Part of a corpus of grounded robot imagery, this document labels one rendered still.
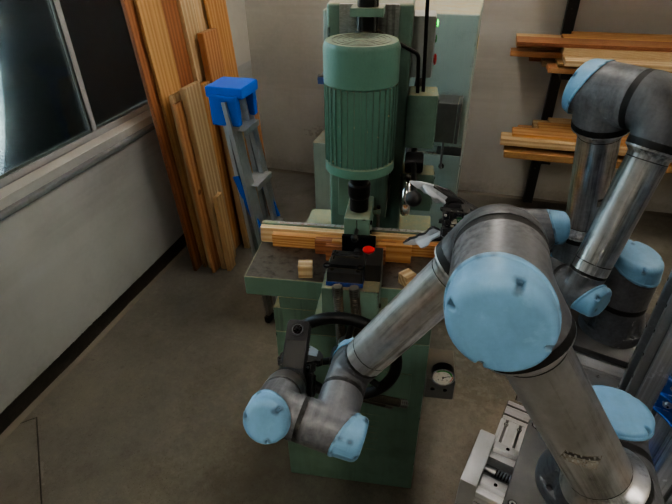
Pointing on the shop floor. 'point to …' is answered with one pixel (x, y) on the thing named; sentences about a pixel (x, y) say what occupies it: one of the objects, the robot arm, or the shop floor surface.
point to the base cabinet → (374, 455)
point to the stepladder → (244, 108)
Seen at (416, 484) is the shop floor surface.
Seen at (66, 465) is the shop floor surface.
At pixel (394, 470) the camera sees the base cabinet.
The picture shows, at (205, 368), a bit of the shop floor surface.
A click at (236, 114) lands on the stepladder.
